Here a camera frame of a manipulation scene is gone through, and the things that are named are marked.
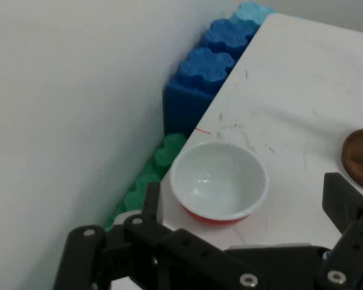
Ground dark blue foam block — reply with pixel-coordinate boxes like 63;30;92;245
162;18;263;138

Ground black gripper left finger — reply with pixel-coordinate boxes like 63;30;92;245
54;181;261;290

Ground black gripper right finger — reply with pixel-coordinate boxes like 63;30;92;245
316;172;363;290

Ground red bowl with white inside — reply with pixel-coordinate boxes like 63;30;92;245
169;140;269;226

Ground light blue foam block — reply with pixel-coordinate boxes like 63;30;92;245
231;1;279;25

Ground dark wooden mug tree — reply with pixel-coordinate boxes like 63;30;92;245
341;127;363;194

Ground green foam block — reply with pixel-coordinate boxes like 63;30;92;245
104;132;188;232

